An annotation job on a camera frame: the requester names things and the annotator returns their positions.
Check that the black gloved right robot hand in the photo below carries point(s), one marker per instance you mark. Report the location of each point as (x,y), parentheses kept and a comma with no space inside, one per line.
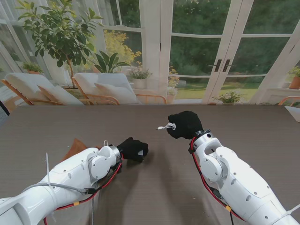
(187,124)

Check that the printed sunroom backdrop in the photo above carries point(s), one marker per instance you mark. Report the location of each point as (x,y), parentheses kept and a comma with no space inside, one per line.
(199,51)

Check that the dark object at table edge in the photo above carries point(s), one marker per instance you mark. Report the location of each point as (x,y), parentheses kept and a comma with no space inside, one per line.
(3,113)

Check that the white paper sheet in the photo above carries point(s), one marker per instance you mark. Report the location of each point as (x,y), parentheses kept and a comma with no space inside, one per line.
(294,113)

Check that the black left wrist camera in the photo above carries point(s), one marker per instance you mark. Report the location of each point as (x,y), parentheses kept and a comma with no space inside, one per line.
(117,169)

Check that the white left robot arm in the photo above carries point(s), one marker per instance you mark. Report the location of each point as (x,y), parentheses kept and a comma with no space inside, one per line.
(65,173)

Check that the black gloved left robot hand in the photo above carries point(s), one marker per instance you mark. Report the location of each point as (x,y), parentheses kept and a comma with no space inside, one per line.
(132,148)

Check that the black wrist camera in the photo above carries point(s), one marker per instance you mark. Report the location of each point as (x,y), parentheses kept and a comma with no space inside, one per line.
(191,150)
(117,169)

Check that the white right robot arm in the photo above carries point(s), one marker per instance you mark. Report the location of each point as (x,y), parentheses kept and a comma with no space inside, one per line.
(239,182)

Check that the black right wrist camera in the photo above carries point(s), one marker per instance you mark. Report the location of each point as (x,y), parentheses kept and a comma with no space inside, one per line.
(191,150)

